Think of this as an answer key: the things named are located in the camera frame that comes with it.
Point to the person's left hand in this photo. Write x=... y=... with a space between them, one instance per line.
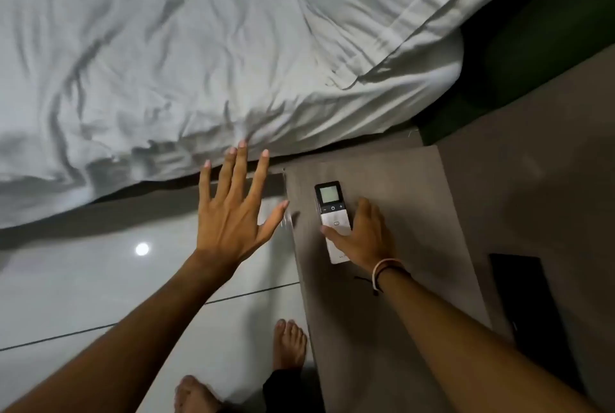
x=228 y=225

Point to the person's right hand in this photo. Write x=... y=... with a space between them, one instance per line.
x=367 y=244

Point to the person's right thumb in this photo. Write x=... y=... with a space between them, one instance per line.
x=336 y=239

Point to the person's left thumb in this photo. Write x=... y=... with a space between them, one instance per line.
x=275 y=220

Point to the person's left little finger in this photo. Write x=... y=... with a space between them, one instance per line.
x=205 y=184

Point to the person's left middle finger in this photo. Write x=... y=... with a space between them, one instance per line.
x=239 y=168

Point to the white remote control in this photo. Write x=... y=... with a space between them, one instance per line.
x=330 y=208

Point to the person's right forearm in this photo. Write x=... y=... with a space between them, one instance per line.
x=471 y=355

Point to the person's left forearm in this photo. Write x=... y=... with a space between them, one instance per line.
x=120 y=345

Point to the pink wrist band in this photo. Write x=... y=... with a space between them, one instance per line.
x=383 y=264

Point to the grey-brown bedside table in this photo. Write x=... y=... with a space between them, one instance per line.
x=408 y=187

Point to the person's right foot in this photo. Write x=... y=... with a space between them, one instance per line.
x=289 y=345

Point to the person's foot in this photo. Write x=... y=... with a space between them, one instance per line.
x=194 y=396
x=289 y=345

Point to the white bed sheet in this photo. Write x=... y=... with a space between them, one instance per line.
x=168 y=57

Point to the black trouser leg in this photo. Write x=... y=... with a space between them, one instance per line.
x=286 y=391

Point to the person's left foot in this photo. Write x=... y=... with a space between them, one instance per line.
x=194 y=396

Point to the green headboard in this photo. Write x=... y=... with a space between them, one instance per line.
x=533 y=52

